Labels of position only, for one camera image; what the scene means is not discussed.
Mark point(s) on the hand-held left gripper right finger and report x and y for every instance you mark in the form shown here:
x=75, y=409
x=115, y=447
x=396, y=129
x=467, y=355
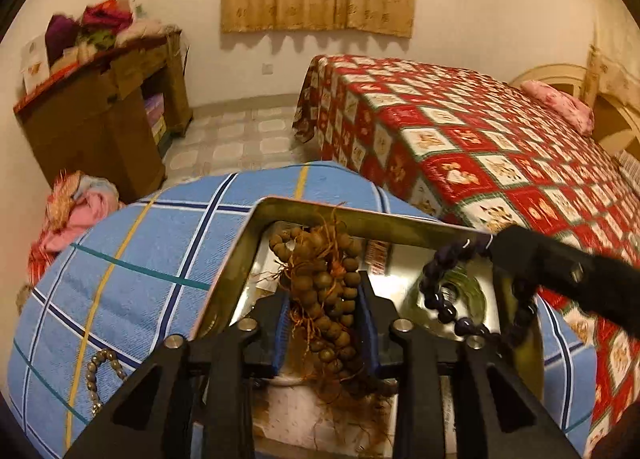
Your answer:
x=366, y=334

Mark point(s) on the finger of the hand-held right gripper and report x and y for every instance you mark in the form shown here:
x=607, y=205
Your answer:
x=555, y=264

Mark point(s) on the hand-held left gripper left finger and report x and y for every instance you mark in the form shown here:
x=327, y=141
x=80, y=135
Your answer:
x=281, y=339

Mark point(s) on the metal tin box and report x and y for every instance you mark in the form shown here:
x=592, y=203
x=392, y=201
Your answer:
x=300, y=219

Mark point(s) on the green coiled jewelry piece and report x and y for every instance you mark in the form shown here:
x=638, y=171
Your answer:
x=465, y=289

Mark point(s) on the blue plaid tablecloth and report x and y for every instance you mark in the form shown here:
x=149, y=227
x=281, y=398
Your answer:
x=150, y=259

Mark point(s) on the pink pillow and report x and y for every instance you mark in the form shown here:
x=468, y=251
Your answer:
x=560, y=101

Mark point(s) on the red patterned bed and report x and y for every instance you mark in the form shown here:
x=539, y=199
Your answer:
x=450, y=139

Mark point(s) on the cream bed headboard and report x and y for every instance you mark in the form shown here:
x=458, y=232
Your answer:
x=552, y=74

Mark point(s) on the beige side curtain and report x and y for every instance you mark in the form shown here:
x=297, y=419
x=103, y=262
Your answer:
x=615, y=64

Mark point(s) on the pink and red cloth heap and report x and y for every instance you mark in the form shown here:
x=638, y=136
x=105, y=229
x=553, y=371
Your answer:
x=75, y=219

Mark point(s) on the brown wooden cabinet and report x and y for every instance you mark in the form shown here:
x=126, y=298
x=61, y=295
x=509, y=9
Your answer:
x=90, y=139

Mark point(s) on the pile of colourful clothes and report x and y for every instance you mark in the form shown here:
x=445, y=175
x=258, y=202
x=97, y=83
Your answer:
x=105, y=24

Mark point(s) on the white printed box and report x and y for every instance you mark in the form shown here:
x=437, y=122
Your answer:
x=35, y=61

